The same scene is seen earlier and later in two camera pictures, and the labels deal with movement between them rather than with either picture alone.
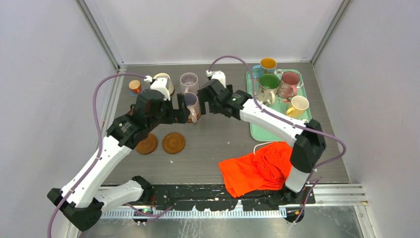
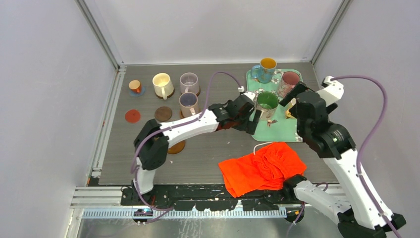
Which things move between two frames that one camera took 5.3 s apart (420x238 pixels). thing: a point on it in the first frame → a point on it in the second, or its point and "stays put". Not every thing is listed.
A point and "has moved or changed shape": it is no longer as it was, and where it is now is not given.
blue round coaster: (135, 95) stays put
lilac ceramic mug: (190, 80) stays put
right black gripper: (202, 103) → (301, 86)
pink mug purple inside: (191, 100) stays put
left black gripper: (180, 116) → (248, 126)
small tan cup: (134, 85) stays put
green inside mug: (268, 83) has moved or changed shape
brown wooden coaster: (173, 143) stays put
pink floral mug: (288, 88) stays put
